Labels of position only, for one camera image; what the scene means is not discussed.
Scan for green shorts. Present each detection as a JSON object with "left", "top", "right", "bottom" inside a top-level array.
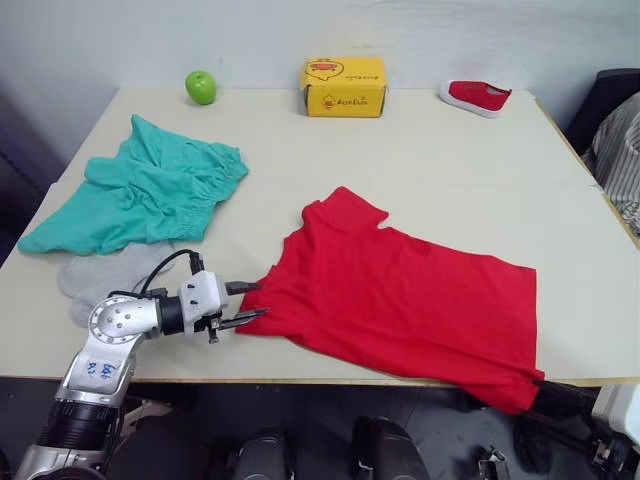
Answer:
[{"left": 17, "top": 113, "right": 250, "bottom": 257}]

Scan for black chair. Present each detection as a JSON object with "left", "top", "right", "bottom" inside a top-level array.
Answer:
[{"left": 564, "top": 68, "right": 640, "bottom": 156}]

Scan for red t-shirt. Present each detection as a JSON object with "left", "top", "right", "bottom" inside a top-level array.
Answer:
[{"left": 234, "top": 186, "right": 546, "bottom": 416}]

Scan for red slip-on shoe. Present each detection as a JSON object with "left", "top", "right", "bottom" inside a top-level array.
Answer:
[{"left": 438, "top": 79, "right": 513, "bottom": 120}]

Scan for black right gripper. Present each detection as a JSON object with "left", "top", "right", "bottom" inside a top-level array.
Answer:
[{"left": 530, "top": 379, "right": 600, "bottom": 427}]

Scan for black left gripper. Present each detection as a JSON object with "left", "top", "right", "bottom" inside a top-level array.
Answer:
[{"left": 192, "top": 277, "right": 270, "bottom": 346}]

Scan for dark rounded shape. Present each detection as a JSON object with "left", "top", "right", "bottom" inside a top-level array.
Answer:
[
  {"left": 232, "top": 432, "right": 292, "bottom": 480},
  {"left": 352, "top": 416, "right": 426, "bottom": 480}
]

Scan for green apple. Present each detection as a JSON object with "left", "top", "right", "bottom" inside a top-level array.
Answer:
[{"left": 185, "top": 70, "right": 218, "bottom": 106}]

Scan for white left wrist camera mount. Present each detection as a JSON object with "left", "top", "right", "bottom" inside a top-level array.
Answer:
[{"left": 177, "top": 271, "right": 229, "bottom": 336}]

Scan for striped grey cloth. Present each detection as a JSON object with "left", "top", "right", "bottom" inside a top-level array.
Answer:
[{"left": 582, "top": 92, "right": 640, "bottom": 236}]

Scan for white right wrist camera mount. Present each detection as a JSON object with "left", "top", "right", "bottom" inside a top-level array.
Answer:
[{"left": 592, "top": 383, "right": 640, "bottom": 451}]

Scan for grey sock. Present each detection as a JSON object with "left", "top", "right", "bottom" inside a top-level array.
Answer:
[{"left": 57, "top": 245, "right": 177, "bottom": 330}]

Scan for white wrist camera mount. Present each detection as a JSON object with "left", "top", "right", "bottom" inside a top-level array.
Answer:
[
  {"left": 592, "top": 383, "right": 640, "bottom": 451},
  {"left": 177, "top": 271, "right": 229, "bottom": 336}
]

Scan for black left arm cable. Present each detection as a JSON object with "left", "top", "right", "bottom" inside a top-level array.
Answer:
[{"left": 130, "top": 248, "right": 208, "bottom": 301}]

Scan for yellow cardboard duck box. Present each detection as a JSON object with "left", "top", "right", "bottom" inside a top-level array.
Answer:
[{"left": 298, "top": 56, "right": 389, "bottom": 119}]

